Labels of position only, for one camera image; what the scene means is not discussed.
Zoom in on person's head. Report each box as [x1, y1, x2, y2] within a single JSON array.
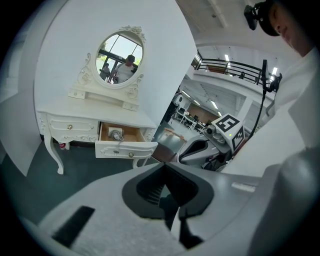
[[258, 0, 317, 58]]

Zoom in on black head-worn camera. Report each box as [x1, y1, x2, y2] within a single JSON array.
[[243, 1, 267, 31]]

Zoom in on white robot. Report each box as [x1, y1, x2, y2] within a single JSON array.
[[171, 87, 185, 112]]

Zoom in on white office desks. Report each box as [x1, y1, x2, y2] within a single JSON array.
[[174, 109, 210, 132]]

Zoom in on white wooden drawer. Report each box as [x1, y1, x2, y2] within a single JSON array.
[[94, 121, 159, 160]]

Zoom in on person's white shirt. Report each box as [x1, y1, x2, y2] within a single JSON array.
[[221, 47, 320, 181]]

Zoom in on grey white hair dryer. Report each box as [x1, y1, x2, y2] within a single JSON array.
[[108, 126, 126, 151]]

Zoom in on closed white drawer gold knob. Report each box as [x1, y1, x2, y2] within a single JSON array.
[[47, 114, 100, 143]]

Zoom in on black stand-mounted device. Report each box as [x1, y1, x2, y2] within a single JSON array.
[[261, 59, 284, 94]]

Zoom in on metal bin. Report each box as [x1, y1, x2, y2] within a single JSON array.
[[152, 127, 188, 162]]

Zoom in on white ornate dressing table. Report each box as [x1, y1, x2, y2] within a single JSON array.
[[36, 24, 159, 175]]

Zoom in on black metal railing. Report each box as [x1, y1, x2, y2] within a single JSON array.
[[193, 57, 266, 85]]

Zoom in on oval mirror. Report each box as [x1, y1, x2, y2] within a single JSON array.
[[95, 33, 144, 85]]

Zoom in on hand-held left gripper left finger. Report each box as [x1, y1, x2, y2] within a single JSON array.
[[37, 161, 187, 256]]

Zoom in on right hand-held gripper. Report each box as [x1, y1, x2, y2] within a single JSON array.
[[178, 113, 249, 173]]

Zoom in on black cable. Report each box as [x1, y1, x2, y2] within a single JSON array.
[[249, 89, 267, 137]]

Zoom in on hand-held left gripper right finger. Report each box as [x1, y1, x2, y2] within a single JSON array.
[[163, 161, 266, 256]]

